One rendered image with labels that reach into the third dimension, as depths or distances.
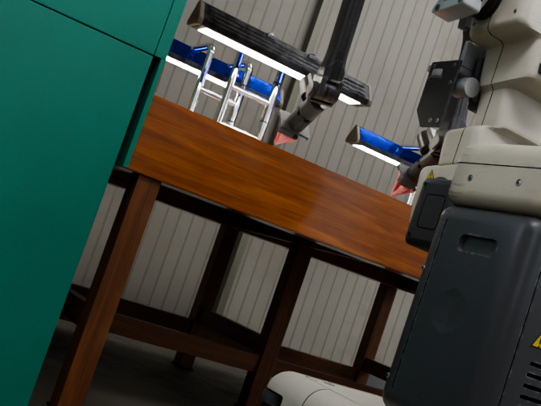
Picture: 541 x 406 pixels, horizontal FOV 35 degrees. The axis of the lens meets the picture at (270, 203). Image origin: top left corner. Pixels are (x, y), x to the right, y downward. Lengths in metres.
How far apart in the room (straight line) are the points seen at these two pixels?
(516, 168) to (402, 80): 3.38
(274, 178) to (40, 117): 0.61
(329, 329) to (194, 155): 2.78
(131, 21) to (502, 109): 0.84
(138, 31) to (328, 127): 2.70
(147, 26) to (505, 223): 0.94
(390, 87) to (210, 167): 2.81
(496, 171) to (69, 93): 0.93
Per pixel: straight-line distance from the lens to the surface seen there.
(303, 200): 2.23
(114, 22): 1.98
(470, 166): 1.60
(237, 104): 2.93
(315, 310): 4.67
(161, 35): 2.02
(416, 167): 2.57
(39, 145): 1.92
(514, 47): 1.96
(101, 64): 1.96
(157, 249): 4.21
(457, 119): 2.52
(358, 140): 3.34
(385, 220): 2.38
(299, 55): 2.58
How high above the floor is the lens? 0.46
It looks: 4 degrees up
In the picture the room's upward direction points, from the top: 19 degrees clockwise
